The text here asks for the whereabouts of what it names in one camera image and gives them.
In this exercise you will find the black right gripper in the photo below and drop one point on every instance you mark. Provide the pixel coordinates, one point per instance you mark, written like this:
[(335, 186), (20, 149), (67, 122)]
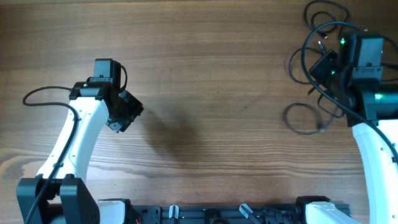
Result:
[(323, 66)]

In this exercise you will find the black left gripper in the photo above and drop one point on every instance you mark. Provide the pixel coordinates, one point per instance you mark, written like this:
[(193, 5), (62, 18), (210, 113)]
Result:
[(136, 109)]

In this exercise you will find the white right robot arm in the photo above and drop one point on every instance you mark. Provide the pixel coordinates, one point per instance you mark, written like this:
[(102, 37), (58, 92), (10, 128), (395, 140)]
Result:
[(353, 78)]

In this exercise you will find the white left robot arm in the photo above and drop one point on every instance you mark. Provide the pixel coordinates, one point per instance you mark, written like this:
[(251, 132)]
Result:
[(58, 193)]

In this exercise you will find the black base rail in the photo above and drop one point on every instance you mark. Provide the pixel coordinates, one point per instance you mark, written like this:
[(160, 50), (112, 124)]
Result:
[(174, 214)]

